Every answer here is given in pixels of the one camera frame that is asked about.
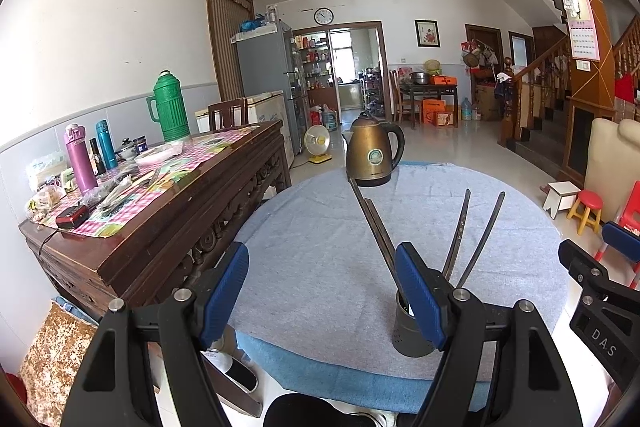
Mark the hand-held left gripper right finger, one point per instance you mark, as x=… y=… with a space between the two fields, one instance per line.
x=420 y=297

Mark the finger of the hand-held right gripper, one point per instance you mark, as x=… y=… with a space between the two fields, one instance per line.
x=582 y=264
x=620 y=234

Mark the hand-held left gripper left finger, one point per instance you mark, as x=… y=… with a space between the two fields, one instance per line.
x=225 y=292

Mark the grey utensil holder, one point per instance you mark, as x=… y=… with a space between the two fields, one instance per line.
x=405 y=337

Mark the dark brown chopstick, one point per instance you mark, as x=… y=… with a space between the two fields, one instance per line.
x=354 y=188
x=461 y=227
x=483 y=237
x=382 y=229

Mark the red plastic chair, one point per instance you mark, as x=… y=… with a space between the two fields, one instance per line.
x=627 y=212

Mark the yellow stool with red seat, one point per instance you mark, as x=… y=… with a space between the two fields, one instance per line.
x=586 y=212

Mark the small white stool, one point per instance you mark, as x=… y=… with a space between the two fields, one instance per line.
x=560 y=199

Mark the cream sofa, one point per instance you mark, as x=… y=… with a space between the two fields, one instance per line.
x=615 y=162

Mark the white slipper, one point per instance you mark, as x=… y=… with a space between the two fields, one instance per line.
x=235 y=367

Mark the dark wooden sideboard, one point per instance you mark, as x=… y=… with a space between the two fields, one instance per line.
x=175 y=227

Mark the light blue table cloth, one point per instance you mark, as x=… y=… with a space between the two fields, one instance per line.
x=310 y=267

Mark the blue table cover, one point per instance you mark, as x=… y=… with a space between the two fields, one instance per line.
x=350 y=382

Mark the checkered table cover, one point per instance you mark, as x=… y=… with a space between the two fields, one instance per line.
x=165 y=172

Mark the wooden staircase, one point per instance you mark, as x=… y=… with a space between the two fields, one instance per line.
x=550 y=107

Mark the black rounded object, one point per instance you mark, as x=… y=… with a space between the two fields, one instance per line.
x=310 y=412

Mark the gold electric kettle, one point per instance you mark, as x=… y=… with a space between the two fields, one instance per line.
x=372 y=157

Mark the red and black device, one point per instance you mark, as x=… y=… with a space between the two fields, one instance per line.
x=72 y=217

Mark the small lidded pot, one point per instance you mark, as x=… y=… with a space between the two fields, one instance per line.
x=127 y=149

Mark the round yellow fan heater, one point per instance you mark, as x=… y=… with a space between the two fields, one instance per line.
x=318 y=142

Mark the orange box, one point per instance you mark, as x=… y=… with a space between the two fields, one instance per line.
x=447 y=120
x=445 y=80
x=434 y=107

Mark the white chest freezer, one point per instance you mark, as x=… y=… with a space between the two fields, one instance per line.
x=260 y=112

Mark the dark glass bottle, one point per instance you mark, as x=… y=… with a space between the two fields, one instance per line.
x=96 y=159

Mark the brown patterned cushion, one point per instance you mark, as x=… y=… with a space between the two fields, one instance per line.
x=50 y=357

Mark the blue drinking bottle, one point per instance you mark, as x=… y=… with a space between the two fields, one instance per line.
x=106 y=144

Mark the green thermos jug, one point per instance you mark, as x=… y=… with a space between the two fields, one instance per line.
x=170 y=107

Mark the large water jug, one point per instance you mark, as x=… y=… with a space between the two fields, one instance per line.
x=466 y=109

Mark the pink drinking bottle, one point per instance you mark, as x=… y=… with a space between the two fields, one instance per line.
x=80 y=157

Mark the wooden dining chair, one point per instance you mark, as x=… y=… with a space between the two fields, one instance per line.
x=400 y=97

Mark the clear plastic snack bag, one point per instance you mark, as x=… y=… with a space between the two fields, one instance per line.
x=45 y=202

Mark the dark dining table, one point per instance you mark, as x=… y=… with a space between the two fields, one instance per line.
x=427 y=92

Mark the metal bowl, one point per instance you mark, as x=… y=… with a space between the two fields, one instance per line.
x=420 y=78

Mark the grey refrigerator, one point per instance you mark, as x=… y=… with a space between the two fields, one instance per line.
x=265 y=72

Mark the wooden pillar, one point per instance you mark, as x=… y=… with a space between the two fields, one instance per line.
x=575 y=7

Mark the shelf of bottles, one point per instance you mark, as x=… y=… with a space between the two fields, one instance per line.
x=315 y=62

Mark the brown pleated curtain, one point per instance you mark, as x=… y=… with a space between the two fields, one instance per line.
x=227 y=42

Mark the blue basket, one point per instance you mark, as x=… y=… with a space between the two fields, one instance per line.
x=250 y=25

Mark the pink wall calendar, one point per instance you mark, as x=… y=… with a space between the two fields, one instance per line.
x=580 y=27

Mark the framed wall picture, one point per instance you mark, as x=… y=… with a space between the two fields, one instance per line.
x=427 y=33

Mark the round wall clock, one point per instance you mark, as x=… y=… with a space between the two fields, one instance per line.
x=324 y=16

